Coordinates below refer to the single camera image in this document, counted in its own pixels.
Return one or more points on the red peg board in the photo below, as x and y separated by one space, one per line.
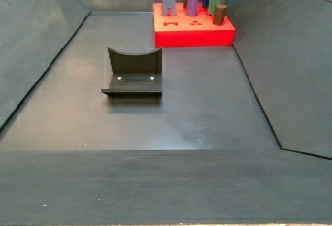
189 31

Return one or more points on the black curved holder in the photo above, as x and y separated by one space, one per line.
136 73

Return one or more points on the brown hexagon peg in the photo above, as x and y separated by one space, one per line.
220 14

